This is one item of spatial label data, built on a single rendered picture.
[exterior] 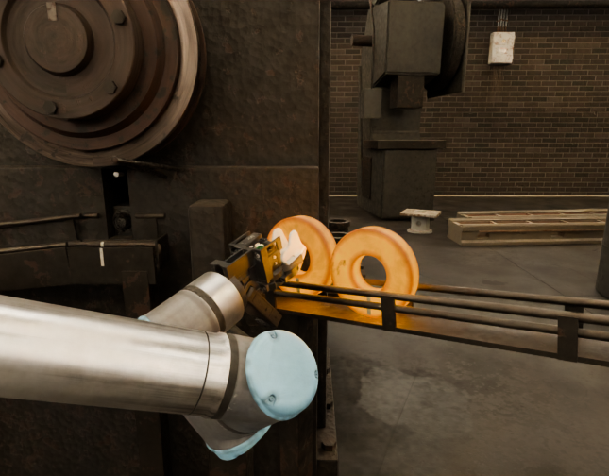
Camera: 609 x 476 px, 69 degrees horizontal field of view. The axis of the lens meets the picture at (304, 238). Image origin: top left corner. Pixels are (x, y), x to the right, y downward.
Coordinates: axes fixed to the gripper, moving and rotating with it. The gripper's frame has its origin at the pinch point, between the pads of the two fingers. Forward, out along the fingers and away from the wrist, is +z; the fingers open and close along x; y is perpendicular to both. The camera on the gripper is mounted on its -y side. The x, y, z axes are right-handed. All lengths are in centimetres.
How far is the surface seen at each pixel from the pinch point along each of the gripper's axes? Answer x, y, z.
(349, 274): -11.8, -2.1, -2.4
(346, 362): 39, -95, 62
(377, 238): -16.7, 4.6, -0.5
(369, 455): 4, -83, 19
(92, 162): 44.2, 18.2, -9.8
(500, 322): -36.7, -3.1, -4.8
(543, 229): 8, -161, 338
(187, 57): 26.6, 34.9, 8.0
